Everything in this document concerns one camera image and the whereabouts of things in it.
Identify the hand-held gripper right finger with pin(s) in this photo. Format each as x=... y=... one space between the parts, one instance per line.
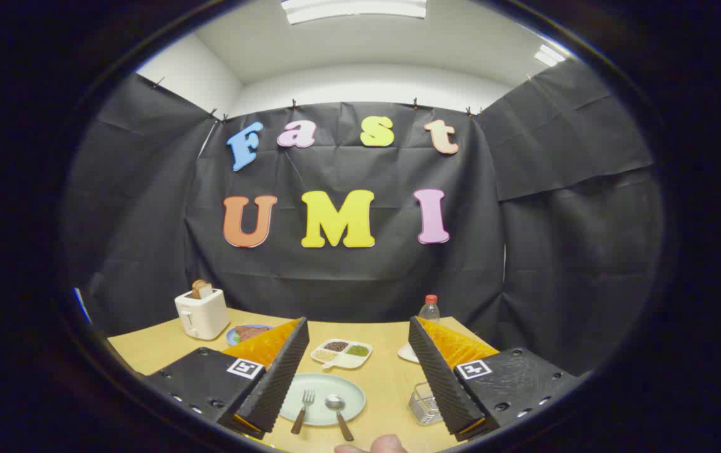
x=442 y=384

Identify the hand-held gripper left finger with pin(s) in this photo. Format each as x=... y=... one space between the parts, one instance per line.
x=275 y=384

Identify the white square coaster tray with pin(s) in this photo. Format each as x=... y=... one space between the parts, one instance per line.
x=407 y=353

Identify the pale green round plate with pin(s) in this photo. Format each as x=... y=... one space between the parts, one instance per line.
x=323 y=412

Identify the sliced meat with greens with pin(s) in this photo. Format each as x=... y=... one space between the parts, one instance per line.
x=249 y=331

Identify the small blue plate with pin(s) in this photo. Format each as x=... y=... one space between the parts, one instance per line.
x=232 y=337

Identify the white divided dish with beans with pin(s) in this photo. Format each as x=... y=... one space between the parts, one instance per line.
x=341 y=354

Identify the clear red-capped water bottle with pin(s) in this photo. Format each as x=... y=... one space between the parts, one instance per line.
x=430 y=311

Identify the white toaster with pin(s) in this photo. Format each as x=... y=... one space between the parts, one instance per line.
x=202 y=314

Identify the toasted bread slice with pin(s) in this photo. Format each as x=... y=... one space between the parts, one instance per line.
x=202 y=289

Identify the black backdrop cloth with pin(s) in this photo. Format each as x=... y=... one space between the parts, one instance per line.
x=348 y=277

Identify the small ceiling light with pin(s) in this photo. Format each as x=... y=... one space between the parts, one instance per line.
x=549 y=55

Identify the long ceiling light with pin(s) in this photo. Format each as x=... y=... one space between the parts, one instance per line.
x=354 y=9

